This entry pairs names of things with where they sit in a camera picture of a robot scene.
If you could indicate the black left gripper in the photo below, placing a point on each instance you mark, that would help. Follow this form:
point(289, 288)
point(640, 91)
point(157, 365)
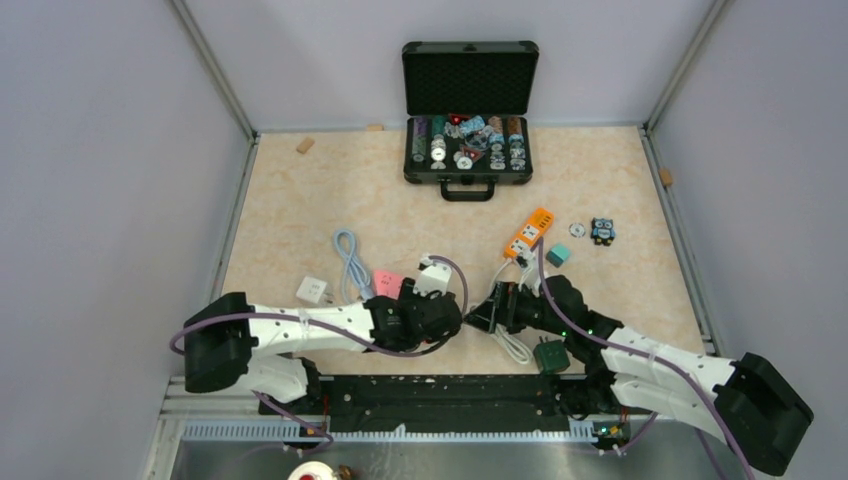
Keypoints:
point(409, 298)

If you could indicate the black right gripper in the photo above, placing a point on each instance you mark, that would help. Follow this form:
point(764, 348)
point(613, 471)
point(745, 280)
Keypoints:
point(506, 298)

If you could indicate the pink triangular power strip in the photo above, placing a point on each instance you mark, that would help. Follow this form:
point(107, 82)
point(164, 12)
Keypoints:
point(387, 283)

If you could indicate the dark green cube socket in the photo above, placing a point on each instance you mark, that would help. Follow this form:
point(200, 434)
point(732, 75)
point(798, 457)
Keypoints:
point(550, 356)

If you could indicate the white cube socket tiger print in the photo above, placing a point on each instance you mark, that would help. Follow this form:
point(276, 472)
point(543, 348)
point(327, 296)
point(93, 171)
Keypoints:
point(312, 290)

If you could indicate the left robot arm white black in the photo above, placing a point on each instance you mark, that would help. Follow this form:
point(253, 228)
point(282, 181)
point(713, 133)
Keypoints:
point(233, 343)

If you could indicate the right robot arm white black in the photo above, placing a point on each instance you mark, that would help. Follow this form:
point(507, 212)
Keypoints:
point(747, 403)

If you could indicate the teal small cube adapter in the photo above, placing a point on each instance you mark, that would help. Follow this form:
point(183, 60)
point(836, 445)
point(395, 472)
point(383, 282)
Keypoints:
point(558, 255)

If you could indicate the orange power strip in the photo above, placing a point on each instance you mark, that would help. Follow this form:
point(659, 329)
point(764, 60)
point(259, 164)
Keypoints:
point(528, 235)

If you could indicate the small white round disc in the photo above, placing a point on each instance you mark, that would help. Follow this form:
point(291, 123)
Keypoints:
point(577, 230)

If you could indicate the blue owl figure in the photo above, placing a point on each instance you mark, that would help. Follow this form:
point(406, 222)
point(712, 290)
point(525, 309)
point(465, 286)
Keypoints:
point(602, 231)

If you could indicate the red white emergency button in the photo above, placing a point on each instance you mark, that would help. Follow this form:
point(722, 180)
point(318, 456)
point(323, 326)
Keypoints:
point(316, 470)

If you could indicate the black open carrying case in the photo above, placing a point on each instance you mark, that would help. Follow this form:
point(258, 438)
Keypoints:
point(467, 101)

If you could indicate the wooden block left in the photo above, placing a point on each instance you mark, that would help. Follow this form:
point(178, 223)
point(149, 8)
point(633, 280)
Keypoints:
point(305, 145)

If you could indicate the wooden block right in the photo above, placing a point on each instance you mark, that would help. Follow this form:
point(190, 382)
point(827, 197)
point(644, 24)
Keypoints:
point(665, 176)

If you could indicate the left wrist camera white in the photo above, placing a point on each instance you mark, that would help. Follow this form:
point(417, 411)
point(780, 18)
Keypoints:
point(433, 278)

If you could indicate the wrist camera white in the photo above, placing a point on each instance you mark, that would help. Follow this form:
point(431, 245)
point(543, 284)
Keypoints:
point(531, 272)
point(433, 278)

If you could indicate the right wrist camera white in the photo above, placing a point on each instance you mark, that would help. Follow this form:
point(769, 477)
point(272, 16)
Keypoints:
point(531, 272)

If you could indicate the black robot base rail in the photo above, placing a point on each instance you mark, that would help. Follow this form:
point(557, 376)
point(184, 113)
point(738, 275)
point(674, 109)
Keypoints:
point(456, 403)

